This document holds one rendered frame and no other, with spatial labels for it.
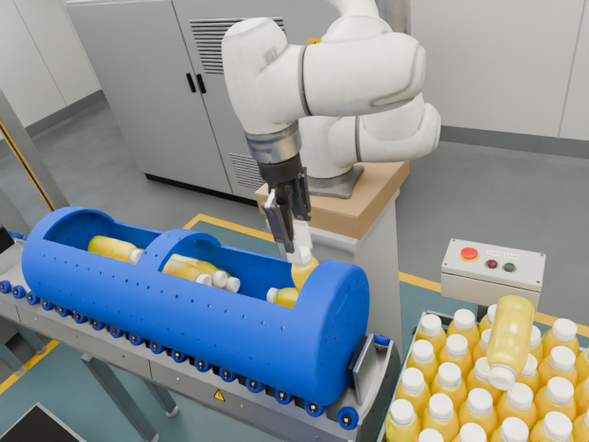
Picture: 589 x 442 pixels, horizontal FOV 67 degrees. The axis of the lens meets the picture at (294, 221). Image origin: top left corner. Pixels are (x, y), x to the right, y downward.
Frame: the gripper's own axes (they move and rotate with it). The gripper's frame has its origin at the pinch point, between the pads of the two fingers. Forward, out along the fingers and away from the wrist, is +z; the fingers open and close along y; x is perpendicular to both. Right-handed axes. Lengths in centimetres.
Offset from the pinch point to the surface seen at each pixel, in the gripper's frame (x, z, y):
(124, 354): -53, 39, 18
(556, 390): 48, 19, 3
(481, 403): 37.0, 19.4, 10.0
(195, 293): -18.1, 6.5, 13.7
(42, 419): -137, 112, 30
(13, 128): -133, -2, -27
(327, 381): 10.4, 19.4, 15.5
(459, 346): 31.3, 19.5, -0.3
